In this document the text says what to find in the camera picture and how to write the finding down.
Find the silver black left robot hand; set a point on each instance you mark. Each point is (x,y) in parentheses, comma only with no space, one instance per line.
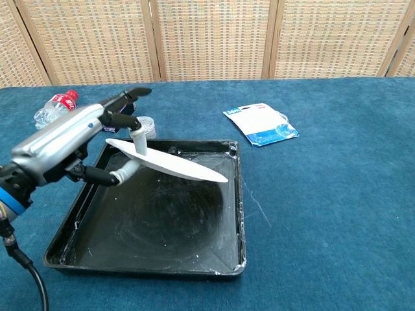
(61,136)

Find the white round plate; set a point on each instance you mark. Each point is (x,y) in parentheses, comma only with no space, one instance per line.
(168,165)

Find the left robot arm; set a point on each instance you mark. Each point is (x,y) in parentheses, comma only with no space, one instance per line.
(11,194)

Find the black square tray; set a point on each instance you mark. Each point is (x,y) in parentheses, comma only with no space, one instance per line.
(162,226)

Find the clear bottle with red label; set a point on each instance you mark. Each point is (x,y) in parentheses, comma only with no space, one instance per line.
(52,110)

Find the small clear round jar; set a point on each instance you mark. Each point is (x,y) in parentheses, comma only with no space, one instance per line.
(149,126)

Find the woven wood screen panel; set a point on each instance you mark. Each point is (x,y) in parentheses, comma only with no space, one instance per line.
(214,39)
(407,61)
(16,48)
(334,39)
(94,42)

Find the blue white blister package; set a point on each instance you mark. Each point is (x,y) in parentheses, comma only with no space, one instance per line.
(262,124)

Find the blue carpet table cloth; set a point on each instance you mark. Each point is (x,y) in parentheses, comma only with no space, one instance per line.
(324,210)

